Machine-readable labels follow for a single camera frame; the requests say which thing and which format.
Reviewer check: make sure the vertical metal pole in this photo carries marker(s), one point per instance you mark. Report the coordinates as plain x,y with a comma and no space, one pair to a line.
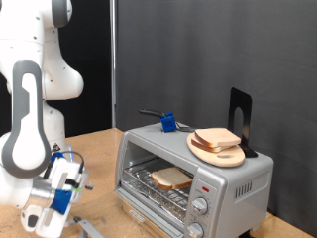
113,66

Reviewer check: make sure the silver toaster oven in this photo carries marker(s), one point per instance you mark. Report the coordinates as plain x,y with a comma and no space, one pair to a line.
214,49
231,205

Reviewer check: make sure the black backdrop curtain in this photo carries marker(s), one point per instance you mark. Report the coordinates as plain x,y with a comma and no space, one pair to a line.
95,66

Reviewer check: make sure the silver oven knob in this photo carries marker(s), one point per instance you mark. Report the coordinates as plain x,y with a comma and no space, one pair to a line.
194,230
199,206

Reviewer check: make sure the black spatula with blue block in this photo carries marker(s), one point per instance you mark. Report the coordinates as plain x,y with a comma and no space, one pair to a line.
168,123

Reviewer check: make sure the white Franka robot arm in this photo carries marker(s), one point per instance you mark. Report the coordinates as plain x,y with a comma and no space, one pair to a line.
26,39

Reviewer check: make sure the black metal bookend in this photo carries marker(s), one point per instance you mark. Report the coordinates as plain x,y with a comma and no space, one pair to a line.
246,105

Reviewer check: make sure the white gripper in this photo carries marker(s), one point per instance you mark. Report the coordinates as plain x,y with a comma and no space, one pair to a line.
64,170

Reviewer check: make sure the white bread slice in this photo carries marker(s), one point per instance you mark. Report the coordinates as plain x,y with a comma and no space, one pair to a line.
218,136
171,177
206,148

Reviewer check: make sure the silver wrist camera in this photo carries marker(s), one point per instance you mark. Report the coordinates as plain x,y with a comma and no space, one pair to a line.
79,185

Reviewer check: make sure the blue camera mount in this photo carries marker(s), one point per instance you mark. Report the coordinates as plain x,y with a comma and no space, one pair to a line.
61,201

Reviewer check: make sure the round wooden cutting board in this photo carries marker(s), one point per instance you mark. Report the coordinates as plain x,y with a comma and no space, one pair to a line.
224,160

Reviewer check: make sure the red indicator light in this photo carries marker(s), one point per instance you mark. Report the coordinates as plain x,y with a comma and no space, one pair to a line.
205,189

